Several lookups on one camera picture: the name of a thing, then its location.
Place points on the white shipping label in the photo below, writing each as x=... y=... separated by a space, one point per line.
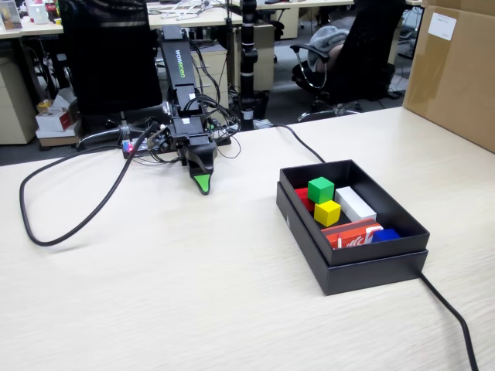
x=442 y=26

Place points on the beige tall drawer cabinet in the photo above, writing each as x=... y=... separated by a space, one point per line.
x=15 y=108

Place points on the black mesh office chair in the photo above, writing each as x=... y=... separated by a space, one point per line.
x=112 y=58

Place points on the white folding stand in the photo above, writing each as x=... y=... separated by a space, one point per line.
x=185 y=11

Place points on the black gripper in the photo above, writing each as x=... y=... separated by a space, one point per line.
x=185 y=129

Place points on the beige office desk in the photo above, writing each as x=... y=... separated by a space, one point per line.
x=38 y=28

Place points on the cola bottle red label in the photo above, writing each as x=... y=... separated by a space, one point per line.
x=51 y=11

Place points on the beige plain cabinet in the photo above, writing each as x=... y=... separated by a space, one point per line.
x=266 y=58

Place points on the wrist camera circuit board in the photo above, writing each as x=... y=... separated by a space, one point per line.
x=160 y=141

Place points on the grey cloth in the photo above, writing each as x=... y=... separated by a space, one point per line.
x=328 y=38

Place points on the orange red card box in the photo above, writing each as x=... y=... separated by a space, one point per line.
x=350 y=235

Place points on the black chrome-armed office chair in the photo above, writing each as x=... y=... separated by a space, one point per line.
x=367 y=58

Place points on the white rectangular box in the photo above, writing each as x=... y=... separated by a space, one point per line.
x=356 y=205

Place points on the framed picture card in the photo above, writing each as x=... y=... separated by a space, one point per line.
x=11 y=15

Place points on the electronics board red LED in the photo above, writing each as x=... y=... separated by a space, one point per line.
x=129 y=147

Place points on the white red cardboard box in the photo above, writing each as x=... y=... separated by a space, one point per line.
x=52 y=120

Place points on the black cardboard box tray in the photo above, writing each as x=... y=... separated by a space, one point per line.
x=386 y=255

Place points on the large brown cardboard box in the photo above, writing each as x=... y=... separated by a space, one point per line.
x=452 y=77

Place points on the blue wooden cube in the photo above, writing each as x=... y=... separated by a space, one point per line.
x=386 y=235

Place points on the yellow wooden cube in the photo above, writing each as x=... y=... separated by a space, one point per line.
x=328 y=213

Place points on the green wooden cube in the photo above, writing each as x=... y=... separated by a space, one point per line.
x=321 y=190

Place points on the black cardboard box lid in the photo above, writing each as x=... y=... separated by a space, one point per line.
x=371 y=276

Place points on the red wooden cube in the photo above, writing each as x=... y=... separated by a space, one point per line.
x=302 y=195

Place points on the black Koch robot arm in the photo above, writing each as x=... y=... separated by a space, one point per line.
x=178 y=58

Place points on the electronics board green LED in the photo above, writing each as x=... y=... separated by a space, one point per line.
x=226 y=131

